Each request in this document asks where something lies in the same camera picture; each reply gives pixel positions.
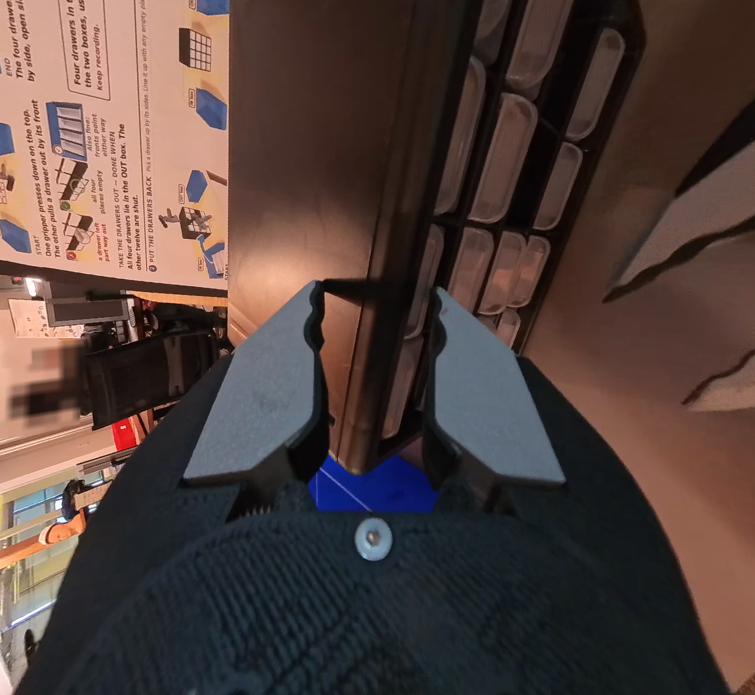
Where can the bank of clear drawers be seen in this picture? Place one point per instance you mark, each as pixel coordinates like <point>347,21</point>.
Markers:
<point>519,146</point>

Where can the blue plastic bin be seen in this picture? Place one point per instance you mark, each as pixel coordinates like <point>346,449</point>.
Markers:
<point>377,488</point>

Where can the printed instruction poster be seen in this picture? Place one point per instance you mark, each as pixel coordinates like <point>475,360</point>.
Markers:
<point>88,117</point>

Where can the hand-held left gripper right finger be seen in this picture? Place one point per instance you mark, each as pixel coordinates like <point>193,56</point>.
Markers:
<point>495,412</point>

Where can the black drawer cabinet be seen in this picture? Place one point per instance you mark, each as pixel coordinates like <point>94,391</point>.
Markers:
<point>306,117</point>

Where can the grey monitor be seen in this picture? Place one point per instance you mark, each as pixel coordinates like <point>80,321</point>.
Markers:
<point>88,310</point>

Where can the wooden beam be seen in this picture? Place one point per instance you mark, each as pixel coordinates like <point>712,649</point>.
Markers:
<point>23,553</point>

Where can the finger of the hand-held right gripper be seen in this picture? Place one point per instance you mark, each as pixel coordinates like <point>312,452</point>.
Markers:
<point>731,391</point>
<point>696,217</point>

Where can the red crate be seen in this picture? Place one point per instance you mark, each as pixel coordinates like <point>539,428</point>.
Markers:
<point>127,432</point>

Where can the white lamp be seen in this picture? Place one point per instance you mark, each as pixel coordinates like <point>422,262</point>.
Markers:
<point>33,286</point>

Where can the black office chair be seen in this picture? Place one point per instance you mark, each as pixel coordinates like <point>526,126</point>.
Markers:
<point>153,370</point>

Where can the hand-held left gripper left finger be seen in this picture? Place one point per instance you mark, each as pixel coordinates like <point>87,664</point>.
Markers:
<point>259,406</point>

